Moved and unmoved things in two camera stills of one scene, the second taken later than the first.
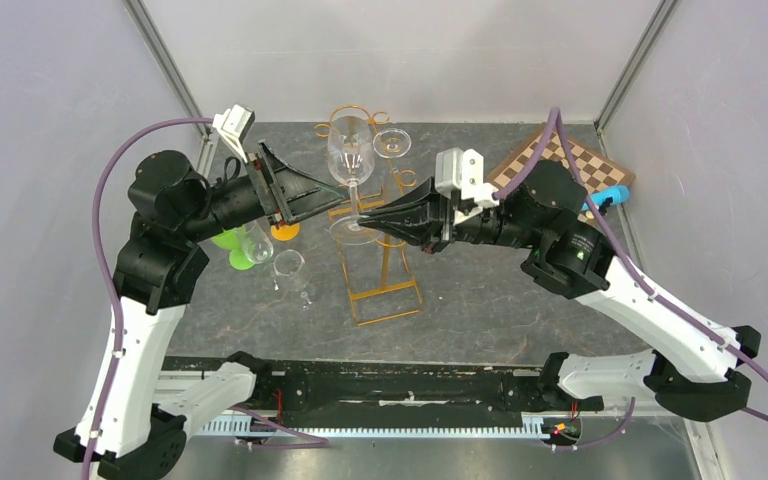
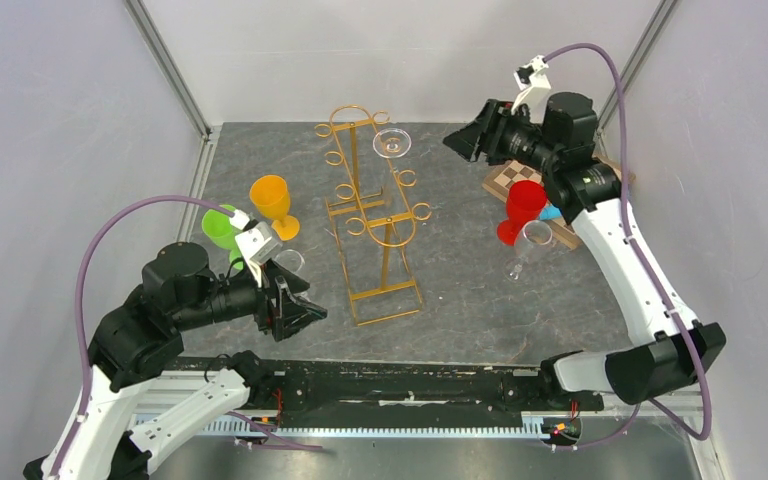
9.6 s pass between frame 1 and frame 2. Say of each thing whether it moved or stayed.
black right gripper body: moved
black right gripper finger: moved
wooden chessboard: moved
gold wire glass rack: stayed
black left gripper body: moved
